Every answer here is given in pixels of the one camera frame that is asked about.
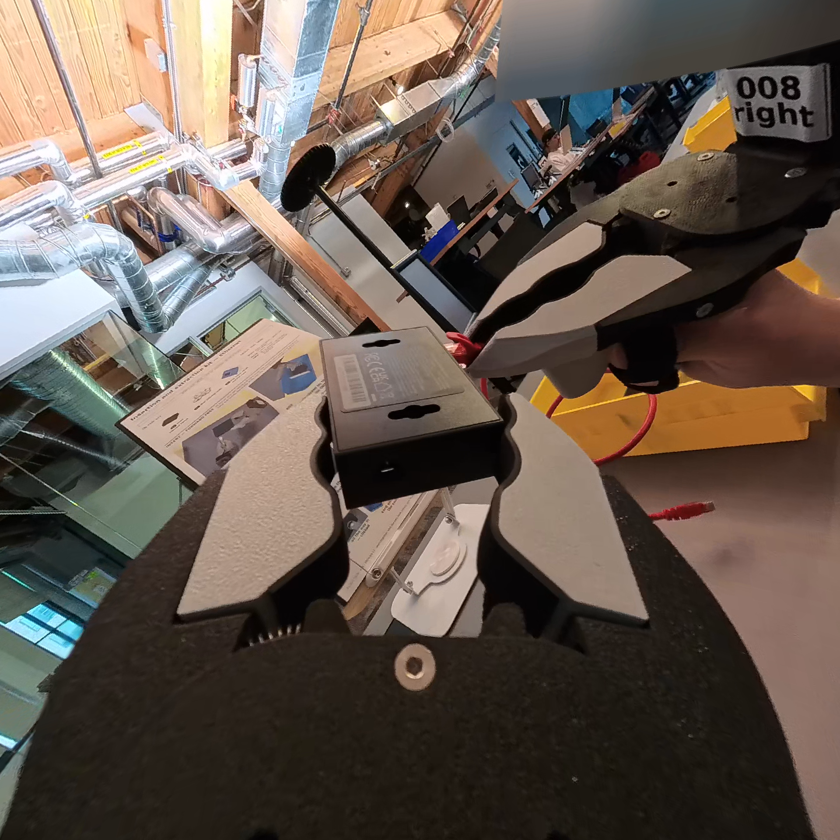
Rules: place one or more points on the blue plastic crate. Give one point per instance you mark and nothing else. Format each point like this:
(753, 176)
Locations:
(438, 243)

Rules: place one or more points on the grey standing panel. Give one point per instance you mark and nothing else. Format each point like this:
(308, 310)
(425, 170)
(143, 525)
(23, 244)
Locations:
(433, 289)

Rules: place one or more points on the printed instruction sheet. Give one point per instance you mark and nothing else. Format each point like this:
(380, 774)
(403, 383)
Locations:
(197, 407)

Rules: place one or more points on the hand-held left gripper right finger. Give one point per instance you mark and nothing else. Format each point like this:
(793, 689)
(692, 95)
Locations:
(564, 538)

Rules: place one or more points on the black network switch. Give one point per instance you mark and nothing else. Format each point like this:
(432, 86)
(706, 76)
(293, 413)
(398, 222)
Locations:
(394, 367)

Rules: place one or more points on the cluster of silver pipes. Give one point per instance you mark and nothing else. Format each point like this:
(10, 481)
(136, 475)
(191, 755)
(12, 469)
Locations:
(131, 164)

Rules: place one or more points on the person's right hand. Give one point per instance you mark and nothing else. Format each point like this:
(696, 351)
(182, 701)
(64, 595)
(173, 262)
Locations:
(754, 348)

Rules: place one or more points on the wooden standing desk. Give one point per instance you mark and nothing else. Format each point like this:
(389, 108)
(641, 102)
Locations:
(479, 210)

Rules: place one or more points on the wooden post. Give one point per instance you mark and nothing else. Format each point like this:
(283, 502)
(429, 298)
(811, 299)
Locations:
(295, 249)

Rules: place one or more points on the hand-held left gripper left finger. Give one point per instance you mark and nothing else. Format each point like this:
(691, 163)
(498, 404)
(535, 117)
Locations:
(262, 525)

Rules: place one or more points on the metal ceiling duct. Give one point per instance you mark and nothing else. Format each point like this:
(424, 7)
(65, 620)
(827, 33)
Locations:
(420, 108)

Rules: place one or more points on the black metal pole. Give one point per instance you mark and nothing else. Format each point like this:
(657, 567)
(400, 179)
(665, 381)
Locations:
(308, 177)

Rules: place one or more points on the yellow plastic bin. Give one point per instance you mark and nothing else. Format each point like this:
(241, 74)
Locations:
(705, 128)
(689, 420)

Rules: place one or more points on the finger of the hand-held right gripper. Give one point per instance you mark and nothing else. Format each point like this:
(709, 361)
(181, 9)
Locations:
(590, 302)
(544, 262)

